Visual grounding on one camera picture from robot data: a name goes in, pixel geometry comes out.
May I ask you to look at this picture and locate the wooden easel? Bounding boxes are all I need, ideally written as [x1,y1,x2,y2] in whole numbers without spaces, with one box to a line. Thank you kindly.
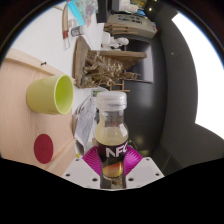
[113,71,141,93]

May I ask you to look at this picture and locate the white plaster bust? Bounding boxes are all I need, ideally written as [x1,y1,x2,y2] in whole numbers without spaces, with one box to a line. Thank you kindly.
[101,31,130,50]

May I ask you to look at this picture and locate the golden carved relief sculpture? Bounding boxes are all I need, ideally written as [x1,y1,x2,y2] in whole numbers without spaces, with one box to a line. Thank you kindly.
[73,35,148,89]

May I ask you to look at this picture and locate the wooden handled tool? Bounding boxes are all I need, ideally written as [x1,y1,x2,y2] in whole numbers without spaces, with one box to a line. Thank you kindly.
[62,3,72,50]

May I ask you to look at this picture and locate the flat round red coaster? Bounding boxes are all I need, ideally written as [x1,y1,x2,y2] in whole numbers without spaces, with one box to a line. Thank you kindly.
[33,133,55,165]

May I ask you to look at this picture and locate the clear juice bottle white cap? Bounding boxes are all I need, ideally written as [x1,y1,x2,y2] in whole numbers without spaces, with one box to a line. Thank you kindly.
[94,90,130,186]

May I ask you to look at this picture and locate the yellow-green cup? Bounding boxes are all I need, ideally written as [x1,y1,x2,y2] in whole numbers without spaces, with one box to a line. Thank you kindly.
[26,73,75,116]

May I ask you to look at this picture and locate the light wooden panel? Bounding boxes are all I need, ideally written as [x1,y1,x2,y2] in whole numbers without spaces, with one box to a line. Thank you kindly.
[53,141,83,178]
[0,48,79,178]

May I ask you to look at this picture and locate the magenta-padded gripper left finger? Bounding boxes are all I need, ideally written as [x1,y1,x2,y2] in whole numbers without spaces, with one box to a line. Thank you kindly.
[61,146,105,190]

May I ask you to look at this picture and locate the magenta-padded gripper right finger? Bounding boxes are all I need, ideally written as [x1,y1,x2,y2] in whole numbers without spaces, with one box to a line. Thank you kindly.
[121,145,165,190]

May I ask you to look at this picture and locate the small white-lidded paint jar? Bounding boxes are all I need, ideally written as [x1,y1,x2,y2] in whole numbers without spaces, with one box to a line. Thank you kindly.
[70,25,86,37]

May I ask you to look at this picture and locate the long ceiling light panel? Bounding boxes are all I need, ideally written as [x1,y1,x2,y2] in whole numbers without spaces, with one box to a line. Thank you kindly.
[171,12,224,140]

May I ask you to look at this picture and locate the black flat boxes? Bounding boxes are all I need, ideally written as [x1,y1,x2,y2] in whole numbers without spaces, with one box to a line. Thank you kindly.
[105,12,158,40]

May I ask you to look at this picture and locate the open newspaper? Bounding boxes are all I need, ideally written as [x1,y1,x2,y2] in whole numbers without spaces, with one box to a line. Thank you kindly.
[73,94,99,156]

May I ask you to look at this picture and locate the colourful painted sheet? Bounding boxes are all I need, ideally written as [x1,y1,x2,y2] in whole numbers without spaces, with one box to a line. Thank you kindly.
[66,0,99,27]

